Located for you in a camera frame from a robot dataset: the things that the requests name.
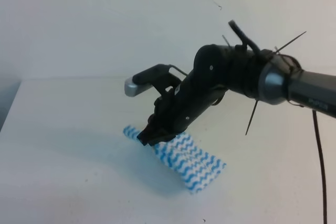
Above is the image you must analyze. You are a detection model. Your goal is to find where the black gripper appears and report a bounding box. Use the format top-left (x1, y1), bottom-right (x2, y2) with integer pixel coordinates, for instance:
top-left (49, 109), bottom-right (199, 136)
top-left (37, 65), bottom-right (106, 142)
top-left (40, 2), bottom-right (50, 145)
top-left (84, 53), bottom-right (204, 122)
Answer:
top-left (137, 71), bottom-right (226, 146)

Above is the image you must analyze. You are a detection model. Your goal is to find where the blue white wavy rag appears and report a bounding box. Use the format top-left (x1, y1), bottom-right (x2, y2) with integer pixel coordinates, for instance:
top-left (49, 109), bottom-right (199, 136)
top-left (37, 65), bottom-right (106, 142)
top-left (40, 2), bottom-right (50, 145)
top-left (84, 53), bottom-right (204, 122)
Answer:
top-left (122, 125), bottom-right (227, 194)

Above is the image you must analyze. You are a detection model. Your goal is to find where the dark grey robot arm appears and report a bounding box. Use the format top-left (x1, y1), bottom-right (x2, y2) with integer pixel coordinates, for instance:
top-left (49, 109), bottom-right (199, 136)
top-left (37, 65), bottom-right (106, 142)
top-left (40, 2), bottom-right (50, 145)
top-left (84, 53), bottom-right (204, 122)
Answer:
top-left (132, 21), bottom-right (335, 145)

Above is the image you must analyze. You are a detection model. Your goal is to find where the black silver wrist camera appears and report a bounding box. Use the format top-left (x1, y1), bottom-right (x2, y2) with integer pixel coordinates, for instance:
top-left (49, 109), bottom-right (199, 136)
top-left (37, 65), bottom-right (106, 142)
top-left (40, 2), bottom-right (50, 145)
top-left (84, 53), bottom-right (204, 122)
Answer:
top-left (124, 64), bottom-right (187, 97)

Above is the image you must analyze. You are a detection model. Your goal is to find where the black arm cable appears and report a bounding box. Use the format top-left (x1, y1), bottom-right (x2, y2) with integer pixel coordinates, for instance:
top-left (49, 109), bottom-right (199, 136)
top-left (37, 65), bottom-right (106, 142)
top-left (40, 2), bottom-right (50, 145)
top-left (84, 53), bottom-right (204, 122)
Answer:
top-left (312, 110), bottom-right (329, 224)

